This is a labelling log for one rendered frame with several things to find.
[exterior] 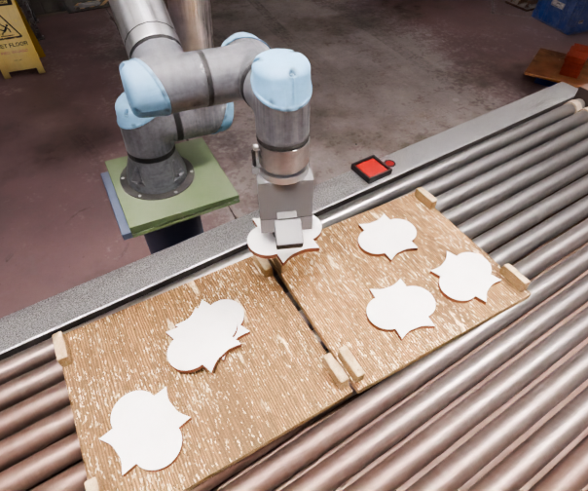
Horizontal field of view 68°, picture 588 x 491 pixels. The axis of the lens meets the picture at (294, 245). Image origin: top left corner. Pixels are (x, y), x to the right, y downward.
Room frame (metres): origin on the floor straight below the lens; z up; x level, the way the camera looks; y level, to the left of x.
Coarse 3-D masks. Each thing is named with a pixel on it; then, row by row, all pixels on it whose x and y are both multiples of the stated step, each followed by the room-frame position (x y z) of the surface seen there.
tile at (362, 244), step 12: (384, 216) 0.71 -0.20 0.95; (360, 228) 0.67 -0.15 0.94; (372, 228) 0.67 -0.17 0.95; (384, 228) 0.67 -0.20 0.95; (396, 228) 0.67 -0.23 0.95; (408, 228) 0.67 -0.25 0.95; (360, 240) 0.63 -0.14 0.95; (372, 240) 0.63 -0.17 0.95; (384, 240) 0.63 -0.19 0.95; (396, 240) 0.63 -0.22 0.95; (408, 240) 0.63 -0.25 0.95; (372, 252) 0.60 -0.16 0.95; (384, 252) 0.60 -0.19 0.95; (396, 252) 0.60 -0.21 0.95
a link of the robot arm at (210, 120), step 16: (176, 0) 0.91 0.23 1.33; (192, 0) 0.91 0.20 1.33; (208, 0) 0.94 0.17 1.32; (176, 16) 0.91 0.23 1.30; (192, 16) 0.91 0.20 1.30; (208, 16) 0.94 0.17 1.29; (176, 32) 0.92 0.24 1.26; (192, 32) 0.91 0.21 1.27; (208, 32) 0.93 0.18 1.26; (192, 48) 0.91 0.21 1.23; (208, 48) 0.93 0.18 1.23; (192, 112) 0.90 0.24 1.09; (208, 112) 0.91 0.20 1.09; (224, 112) 0.93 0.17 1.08; (192, 128) 0.89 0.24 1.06; (208, 128) 0.91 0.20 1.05; (224, 128) 0.93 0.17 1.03
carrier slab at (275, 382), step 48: (192, 288) 0.51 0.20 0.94; (240, 288) 0.51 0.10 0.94; (96, 336) 0.40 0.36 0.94; (144, 336) 0.40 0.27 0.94; (288, 336) 0.40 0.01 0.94; (96, 384) 0.31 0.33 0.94; (144, 384) 0.31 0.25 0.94; (192, 384) 0.31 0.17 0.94; (240, 384) 0.31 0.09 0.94; (288, 384) 0.31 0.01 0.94; (96, 432) 0.24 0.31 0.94; (192, 432) 0.24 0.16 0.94; (240, 432) 0.24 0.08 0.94; (288, 432) 0.24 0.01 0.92; (144, 480) 0.17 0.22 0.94; (192, 480) 0.17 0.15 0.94
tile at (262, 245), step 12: (312, 216) 0.57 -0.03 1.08; (312, 228) 0.54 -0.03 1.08; (252, 240) 0.51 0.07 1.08; (264, 240) 0.51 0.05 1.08; (312, 240) 0.51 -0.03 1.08; (252, 252) 0.48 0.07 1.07; (264, 252) 0.48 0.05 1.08; (276, 252) 0.48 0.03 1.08; (288, 252) 0.48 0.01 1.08; (300, 252) 0.48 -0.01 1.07
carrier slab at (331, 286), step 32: (352, 224) 0.69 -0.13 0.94; (416, 224) 0.69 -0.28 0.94; (448, 224) 0.69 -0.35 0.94; (320, 256) 0.60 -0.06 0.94; (352, 256) 0.60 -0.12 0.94; (384, 256) 0.60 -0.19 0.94; (416, 256) 0.60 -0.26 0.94; (288, 288) 0.52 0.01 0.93; (320, 288) 0.51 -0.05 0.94; (352, 288) 0.51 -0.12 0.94; (512, 288) 0.51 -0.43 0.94; (320, 320) 0.44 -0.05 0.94; (352, 320) 0.44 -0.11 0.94; (448, 320) 0.44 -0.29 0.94; (480, 320) 0.44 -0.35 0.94; (352, 352) 0.37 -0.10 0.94; (384, 352) 0.37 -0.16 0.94; (416, 352) 0.37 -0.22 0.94; (352, 384) 0.32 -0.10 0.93
